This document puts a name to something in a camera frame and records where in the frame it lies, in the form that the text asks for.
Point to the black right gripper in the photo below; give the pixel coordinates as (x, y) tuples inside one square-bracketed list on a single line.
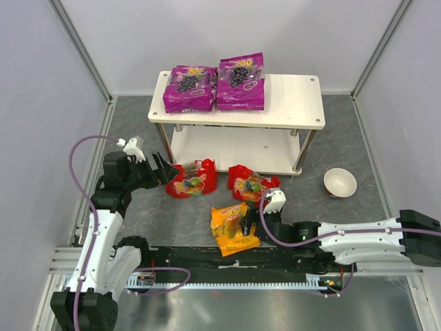
[(255, 221)]

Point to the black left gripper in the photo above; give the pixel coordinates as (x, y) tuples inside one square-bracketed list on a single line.
[(152, 169)]

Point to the orange candy bag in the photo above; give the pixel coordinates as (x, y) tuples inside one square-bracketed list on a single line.
[(230, 233)]

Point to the purple candy bag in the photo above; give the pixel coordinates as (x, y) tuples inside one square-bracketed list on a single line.
[(241, 83), (191, 89)]

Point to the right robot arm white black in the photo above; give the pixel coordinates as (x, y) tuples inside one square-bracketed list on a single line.
[(412, 235)]

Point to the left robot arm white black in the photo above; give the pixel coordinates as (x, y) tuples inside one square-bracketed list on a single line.
[(90, 298)]

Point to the red candy bag left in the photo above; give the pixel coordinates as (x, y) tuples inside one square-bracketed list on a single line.
[(195, 178)]

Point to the red candy bag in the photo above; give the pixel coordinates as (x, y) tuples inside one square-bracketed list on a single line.
[(195, 178), (248, 186)]

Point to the red candy bag right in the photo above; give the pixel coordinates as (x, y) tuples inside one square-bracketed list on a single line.
[(248, 186)]

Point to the white two-tier wooden shelf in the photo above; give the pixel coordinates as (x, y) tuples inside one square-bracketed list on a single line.
[(270, 141)]

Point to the white ceramic bowl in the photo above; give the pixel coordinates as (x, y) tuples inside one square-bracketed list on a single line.
[(339, 183)]

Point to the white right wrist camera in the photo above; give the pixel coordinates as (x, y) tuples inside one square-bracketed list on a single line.
[(275, 199)]

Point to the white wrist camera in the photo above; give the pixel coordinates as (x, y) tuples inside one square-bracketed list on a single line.
[(133, 147), (275, 199)]

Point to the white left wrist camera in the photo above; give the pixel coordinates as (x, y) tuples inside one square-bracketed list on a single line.
[(133, 147)]

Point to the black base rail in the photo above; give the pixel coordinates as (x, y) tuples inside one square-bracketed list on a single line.
[(271, 258)]

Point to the white slotted cable duct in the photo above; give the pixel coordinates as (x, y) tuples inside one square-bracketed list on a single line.
[(311, 282)]

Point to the aluminium corner frame left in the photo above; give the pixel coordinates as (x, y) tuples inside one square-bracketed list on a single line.
[(71, 31)]

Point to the aluminium corner frame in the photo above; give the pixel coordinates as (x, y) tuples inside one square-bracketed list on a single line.
[(71, 31), (385, 39)]

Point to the aluminium corner frame right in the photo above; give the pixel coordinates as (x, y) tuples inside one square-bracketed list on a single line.
[(385, 39)]

